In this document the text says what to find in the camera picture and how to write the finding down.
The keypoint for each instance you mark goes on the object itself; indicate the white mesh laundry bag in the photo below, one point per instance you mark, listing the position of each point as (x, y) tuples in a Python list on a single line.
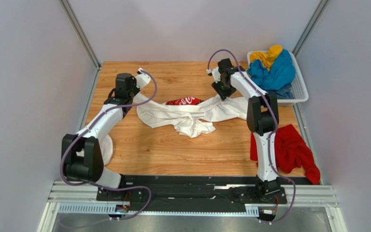
[(106, 149)]

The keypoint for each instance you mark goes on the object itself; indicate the aluminium corner post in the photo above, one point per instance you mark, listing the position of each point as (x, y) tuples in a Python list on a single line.
[(71, 15), (322, 5)]

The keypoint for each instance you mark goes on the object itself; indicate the red t-shirt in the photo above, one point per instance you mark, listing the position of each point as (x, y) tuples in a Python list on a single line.
[(292, 152)]

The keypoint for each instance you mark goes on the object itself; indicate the aluminium corner post left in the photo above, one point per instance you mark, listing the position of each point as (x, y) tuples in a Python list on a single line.
[(71, 15)]

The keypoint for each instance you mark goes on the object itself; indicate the dark blue denim garment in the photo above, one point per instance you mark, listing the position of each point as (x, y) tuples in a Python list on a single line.
[(284, 93)]

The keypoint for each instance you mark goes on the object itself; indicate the blue t-shirt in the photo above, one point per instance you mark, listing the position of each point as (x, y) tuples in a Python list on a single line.
[(281, 72)]

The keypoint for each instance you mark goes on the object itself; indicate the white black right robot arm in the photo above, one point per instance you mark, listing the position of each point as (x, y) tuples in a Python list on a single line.
[(262, 119)]

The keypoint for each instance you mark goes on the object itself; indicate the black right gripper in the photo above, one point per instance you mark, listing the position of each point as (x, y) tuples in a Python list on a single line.
[(221, 89)]

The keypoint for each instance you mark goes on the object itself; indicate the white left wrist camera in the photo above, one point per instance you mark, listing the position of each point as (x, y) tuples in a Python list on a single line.
[(142, 79)]

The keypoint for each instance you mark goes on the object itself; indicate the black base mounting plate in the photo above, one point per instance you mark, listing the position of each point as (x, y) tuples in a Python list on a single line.
[(197, 194)]

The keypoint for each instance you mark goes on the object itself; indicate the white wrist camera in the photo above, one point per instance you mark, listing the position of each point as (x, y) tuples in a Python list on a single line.
[(142, 79), (215, 74)]

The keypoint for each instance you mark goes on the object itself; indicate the white plastic laundry basket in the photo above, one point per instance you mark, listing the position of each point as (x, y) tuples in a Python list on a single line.
[(298, 87)]

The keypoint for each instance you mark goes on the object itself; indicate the yellow t-shirt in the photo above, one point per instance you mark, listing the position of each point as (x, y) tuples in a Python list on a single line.
[(267, 58)]

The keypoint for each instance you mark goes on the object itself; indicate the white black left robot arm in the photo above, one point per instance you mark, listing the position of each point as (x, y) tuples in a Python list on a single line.
[(73, 170)]

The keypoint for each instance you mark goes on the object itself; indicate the aluminium corner post right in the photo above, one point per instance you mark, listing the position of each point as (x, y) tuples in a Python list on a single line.
[(322, 5)]

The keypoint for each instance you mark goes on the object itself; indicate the aluminium frame rail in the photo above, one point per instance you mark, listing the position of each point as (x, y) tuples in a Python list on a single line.
[(82, 199)]

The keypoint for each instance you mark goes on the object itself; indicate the white Coca-Cola print t-shirt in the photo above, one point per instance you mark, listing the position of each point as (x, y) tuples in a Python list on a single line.
[(192, 120)]

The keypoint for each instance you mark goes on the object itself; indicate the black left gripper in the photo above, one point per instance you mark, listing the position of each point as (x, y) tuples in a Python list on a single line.
[(136, 89)]

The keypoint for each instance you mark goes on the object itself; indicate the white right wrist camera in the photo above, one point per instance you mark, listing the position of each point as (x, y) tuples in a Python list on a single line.
[(215, 74)]

